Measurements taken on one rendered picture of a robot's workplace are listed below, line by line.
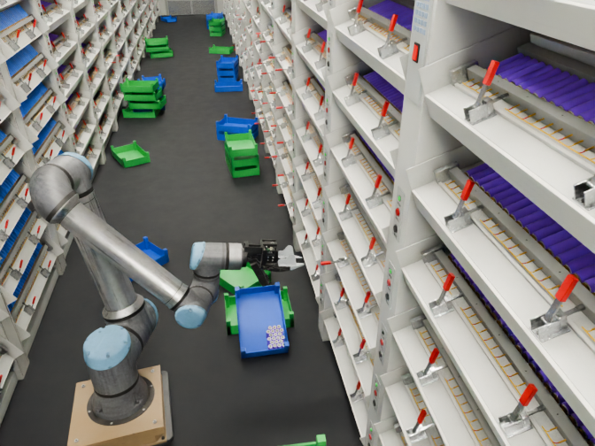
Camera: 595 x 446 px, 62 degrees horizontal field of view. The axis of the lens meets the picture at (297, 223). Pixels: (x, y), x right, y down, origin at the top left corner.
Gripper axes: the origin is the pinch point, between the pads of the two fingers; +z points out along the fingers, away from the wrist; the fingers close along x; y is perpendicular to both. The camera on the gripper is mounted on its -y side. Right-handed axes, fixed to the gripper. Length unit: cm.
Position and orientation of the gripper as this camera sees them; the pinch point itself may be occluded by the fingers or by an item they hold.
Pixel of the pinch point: (298, 263)
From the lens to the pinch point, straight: 172.9
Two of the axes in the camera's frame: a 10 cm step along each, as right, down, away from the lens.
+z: 9.7, 0.4, 2.2
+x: -1.7, -5.1, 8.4
